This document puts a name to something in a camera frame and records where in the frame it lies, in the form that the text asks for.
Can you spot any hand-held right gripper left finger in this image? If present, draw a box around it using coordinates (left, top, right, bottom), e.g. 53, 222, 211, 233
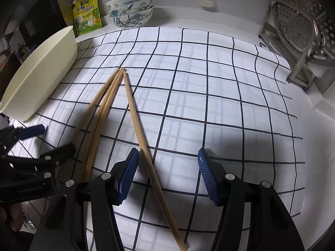
30, 148, 140, 251

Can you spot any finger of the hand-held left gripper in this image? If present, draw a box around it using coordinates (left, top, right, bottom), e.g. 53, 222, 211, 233
0, 143, 76, 172
0, 125, 45, 151

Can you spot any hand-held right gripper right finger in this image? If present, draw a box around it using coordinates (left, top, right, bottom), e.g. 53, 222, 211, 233
197, 148, 305, 251

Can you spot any long wooden chopstick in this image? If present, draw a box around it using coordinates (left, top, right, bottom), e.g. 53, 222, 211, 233
122, 69, 188, 251
70, 69, 121, 144
79, 68, 125, 183

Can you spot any cream plastic basin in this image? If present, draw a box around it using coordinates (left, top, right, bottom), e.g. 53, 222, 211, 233
0, 25, 79, 122

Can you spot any person's left hand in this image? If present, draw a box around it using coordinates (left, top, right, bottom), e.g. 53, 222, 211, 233
0, 202, 24, 231

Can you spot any white black checked cloth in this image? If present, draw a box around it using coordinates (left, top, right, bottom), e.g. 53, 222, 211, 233
8, 27, 307, 251

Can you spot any black appliance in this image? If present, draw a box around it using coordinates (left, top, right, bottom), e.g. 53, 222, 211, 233
0, 0, 76, 66

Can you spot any yellow green seasoning pouch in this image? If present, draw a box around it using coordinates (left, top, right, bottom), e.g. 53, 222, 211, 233
72, 0, 102, 36

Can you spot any metal steamer rack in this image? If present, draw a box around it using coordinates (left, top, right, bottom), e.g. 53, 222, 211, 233
259, 0, 335, 92

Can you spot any floral ceramic bowl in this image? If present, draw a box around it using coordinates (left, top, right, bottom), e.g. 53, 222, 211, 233
105, 0, 153, 9
108, 3, 153, 17
110, 5, 154, 29

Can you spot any embossed perforated steamer plate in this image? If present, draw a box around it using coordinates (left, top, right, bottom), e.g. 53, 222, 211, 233
277, 9, 318, 58

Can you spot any round-holed metal steamer plate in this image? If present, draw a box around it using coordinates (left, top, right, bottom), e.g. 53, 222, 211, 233
275, 0, 335, 66

